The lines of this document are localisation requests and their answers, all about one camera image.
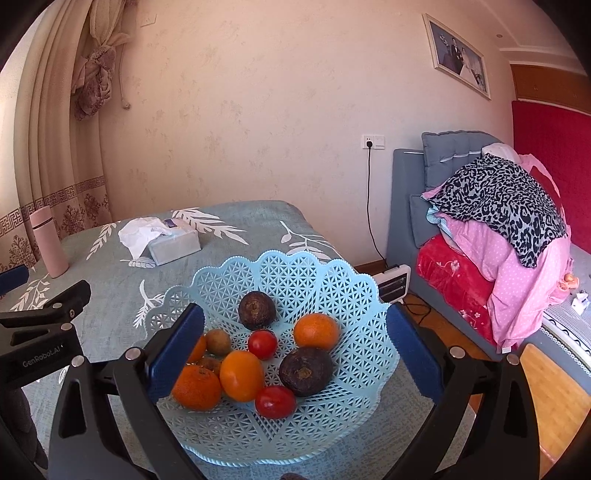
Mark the tissue pack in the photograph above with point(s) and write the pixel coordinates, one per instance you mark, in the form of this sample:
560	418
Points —
159	241

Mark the red headboard panel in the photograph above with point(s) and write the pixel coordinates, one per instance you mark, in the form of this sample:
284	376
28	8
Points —
560	138

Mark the mandarin with stem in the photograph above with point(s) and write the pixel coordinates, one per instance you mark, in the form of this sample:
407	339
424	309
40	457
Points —
198	350

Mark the wooden side table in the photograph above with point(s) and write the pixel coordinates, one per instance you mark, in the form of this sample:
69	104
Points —
561	404

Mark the leopard print blanket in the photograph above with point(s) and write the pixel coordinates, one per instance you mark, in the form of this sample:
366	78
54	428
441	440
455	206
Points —
502	195

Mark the smooth oval orange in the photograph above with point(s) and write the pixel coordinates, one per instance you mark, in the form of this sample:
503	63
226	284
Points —
241	376

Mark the tan small round fruit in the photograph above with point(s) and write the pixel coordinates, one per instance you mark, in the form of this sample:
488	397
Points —
218	342

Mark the red blanket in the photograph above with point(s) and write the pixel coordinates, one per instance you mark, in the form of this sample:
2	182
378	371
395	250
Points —
459	282

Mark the framed wall picture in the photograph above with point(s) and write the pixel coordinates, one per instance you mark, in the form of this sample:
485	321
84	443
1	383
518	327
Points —
456	57

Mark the dark passion fruit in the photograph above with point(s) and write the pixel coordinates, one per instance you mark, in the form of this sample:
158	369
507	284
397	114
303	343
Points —
306	371
256	311

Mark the patterned curtain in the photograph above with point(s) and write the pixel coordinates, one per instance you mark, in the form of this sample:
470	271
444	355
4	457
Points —
51	153

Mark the light blue lattice basket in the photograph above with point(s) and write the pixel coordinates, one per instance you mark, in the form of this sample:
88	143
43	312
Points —
233	434

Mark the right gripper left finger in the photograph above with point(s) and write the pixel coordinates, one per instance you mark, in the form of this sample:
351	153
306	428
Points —
85	442

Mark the small orange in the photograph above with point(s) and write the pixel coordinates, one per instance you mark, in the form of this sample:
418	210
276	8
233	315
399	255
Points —
316	330

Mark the white space heater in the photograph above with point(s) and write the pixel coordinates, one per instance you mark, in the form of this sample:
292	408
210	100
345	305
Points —
394	283

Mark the pink thermos bottle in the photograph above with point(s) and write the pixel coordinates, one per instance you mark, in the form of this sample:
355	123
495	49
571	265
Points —
48	242

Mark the large orange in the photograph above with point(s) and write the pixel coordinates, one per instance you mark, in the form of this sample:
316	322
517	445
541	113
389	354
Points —
197	388

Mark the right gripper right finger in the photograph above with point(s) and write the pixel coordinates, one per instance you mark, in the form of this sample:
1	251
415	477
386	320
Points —
503	442

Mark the red cherry tomato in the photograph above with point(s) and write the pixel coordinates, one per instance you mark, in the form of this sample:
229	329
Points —
262	344

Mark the green leaf tablecloth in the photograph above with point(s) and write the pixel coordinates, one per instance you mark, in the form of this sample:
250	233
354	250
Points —
124	292

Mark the wall power socket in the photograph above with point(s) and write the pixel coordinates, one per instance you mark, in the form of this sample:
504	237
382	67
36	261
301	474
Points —
373	141

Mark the pink blanket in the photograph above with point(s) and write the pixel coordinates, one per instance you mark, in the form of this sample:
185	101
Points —
520	294

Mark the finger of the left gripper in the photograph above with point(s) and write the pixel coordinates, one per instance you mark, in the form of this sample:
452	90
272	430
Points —
29	325
13	278

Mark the grey blue sofa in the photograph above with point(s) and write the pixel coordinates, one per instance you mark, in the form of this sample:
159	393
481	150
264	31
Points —
560	336

